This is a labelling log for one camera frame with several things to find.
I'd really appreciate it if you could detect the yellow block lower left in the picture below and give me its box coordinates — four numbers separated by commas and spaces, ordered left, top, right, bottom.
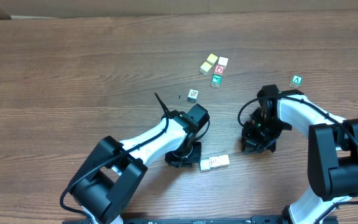
200, 62, 213, 76

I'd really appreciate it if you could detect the white block top right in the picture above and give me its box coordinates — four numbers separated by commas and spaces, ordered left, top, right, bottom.
218, 57, 228, 69

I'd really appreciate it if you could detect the red circle block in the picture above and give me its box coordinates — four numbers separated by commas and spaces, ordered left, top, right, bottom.
214, 65, 224, 75

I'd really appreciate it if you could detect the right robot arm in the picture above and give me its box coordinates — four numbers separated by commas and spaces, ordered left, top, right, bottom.
240, 85, 358, 223

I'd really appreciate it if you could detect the green picture block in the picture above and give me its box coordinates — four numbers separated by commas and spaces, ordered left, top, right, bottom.
211, 74, 223, 88

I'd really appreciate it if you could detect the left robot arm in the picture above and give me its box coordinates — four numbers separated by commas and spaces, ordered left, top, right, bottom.
66, 104, 210, 223

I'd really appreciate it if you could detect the white block blue H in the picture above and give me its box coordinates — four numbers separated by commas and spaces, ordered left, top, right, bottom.
209, 156, 220, 169

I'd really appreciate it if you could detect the yellow plain wooden block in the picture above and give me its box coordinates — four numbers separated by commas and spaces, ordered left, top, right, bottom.
218, 154, 229, 167

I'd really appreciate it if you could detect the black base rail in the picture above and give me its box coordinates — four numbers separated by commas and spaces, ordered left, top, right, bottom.
62, 213, 339, 224

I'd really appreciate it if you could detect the green letter A block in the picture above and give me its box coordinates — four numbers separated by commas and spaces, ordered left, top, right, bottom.
289, 75, 303, 89

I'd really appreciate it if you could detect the white block blue side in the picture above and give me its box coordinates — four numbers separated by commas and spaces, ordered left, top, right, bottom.
187, 89, 199, 103

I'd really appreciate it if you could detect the red M block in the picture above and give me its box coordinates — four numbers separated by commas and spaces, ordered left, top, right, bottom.
200, 159, 211, 172

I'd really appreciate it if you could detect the yellow block upper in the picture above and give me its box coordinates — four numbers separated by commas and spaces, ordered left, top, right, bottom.
206, 54, 219, 66

